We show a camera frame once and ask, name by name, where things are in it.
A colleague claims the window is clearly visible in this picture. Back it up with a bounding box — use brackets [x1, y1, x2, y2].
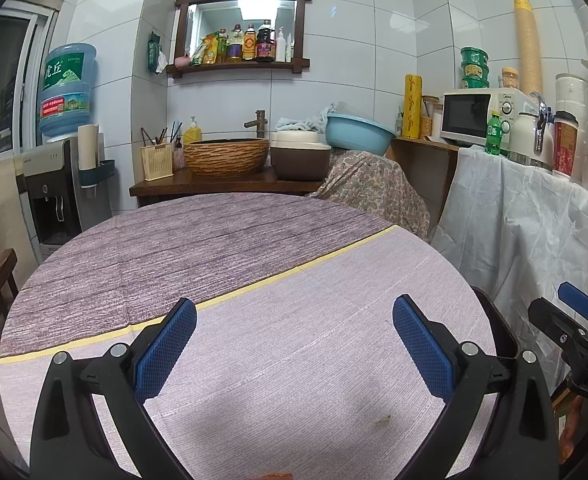
[0, 2, 60, 163]

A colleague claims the yellow wrap roll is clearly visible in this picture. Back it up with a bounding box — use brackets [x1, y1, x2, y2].
[404, 74, 422, 140]

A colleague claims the beige chopstick holder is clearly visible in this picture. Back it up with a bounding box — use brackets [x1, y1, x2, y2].
[140, 143, 175, 181]

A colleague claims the teal cup holder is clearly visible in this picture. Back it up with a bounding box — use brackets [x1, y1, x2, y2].
[79, 159, 116, 192]

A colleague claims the oil bottle with purple label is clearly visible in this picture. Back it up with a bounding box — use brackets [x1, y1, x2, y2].
[227, 24, 245, 62]

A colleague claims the dark sauce bottle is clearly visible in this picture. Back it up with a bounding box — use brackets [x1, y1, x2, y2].
[255, 20, 276, 62]

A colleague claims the white cloth cover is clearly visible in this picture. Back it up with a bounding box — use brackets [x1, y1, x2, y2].
[431, 145, 588, 391]

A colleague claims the woven basket sink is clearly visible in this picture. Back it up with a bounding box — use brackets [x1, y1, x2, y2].
[183, 138, 271, 177]

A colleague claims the bunch of chopsticks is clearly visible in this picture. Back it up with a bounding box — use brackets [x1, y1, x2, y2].
[140, 121, 182, 146]

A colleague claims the red paper cup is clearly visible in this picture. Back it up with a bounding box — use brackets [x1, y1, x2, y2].
[552, 111, 579, 178]

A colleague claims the green soda bottle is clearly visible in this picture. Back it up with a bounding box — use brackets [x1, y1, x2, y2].
[485, 110, 503, 156]

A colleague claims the light blue plastic basin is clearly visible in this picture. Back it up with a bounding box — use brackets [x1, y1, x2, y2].
[325, 114, 397, 157]

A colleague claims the floral cloth covered chair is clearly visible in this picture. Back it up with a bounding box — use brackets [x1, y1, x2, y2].
[306, 150, 431, 241]

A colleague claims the green tissue pack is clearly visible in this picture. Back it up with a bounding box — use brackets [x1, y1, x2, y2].
[146, 32, 168, 75]

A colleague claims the yellow soap bottle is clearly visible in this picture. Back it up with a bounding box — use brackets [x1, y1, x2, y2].
[183, 116, 203, 145]

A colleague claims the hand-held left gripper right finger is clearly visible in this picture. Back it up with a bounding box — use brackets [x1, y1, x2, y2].
[393, 293, 559, 480]

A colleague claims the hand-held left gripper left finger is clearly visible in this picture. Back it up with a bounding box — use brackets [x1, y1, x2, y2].
[30, 297, 198, 480]

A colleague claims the wooden side shelf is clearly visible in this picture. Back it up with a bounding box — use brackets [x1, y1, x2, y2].
[390, 136, 459, 241]

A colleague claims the brown pot with cream lid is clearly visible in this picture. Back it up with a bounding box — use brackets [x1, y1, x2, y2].
[270, 130, 332, 182]

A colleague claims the bronze faucet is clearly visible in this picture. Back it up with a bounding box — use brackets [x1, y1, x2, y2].
[244, 110, 267, 139]

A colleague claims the glass jar with wooden lid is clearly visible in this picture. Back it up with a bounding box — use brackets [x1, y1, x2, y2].
[421, 95, 443, 138]

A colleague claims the white electric kettle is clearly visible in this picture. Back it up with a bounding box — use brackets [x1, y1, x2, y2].
[508, 95, 554, 168]

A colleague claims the paper cup tube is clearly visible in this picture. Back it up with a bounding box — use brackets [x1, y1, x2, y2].
[77, 124, 99, 168]

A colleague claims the grey water dispenser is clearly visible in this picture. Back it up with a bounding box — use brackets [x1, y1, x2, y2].
[14, 139, 82, 258]

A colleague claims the white microwave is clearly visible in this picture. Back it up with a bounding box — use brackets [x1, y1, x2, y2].
[440, 87, 534, 148]

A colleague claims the yellow snack bag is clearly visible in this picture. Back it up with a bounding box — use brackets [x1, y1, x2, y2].
[190, 35, 219, 65]

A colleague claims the blue water jug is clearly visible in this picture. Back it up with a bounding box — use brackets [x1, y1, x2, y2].
[38, 43, 97, 137]

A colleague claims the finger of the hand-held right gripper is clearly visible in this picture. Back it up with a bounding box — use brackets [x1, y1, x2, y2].
[528, 297, 588, 358]
[558, 281, 588, 322]

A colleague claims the dark wooden sink counter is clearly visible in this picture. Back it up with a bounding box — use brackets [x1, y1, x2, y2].
[130, 167, 325, 208]

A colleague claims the tall stack of paper cups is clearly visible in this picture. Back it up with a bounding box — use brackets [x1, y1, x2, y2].
[512, 0, 544, 96]

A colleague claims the grey towel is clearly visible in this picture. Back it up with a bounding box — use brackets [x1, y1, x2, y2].
[275, 104, 337, 131]

